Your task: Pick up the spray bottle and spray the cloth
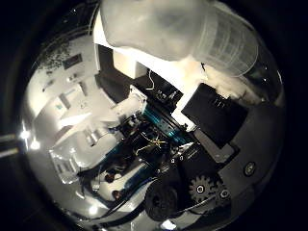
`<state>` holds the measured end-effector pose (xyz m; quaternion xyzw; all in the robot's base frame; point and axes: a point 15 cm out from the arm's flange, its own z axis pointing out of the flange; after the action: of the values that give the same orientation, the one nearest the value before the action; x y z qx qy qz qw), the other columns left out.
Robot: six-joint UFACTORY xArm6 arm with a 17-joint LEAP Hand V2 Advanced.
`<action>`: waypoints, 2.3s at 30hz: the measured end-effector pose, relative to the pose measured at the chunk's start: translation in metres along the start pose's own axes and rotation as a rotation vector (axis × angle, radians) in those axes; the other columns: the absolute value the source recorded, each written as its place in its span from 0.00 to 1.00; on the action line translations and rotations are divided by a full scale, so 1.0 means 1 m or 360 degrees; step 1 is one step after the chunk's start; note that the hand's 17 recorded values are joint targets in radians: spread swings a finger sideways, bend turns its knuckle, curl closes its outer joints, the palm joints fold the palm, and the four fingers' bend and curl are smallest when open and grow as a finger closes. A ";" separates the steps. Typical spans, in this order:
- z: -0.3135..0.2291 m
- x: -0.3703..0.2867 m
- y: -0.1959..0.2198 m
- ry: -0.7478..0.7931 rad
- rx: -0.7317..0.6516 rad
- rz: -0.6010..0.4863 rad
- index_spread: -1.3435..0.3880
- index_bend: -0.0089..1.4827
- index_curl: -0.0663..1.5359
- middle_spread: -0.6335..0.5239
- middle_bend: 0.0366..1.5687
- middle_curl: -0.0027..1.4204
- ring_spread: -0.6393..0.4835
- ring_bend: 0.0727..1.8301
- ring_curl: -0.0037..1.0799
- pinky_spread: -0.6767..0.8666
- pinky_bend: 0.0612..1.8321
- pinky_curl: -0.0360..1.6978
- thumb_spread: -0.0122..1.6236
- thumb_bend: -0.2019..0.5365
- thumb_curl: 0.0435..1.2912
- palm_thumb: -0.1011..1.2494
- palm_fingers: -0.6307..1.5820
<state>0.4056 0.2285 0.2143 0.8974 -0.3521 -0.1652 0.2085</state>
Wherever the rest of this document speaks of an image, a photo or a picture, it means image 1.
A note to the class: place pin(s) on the dark rectangular wall panel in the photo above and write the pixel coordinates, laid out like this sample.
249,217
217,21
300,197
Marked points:
72,61

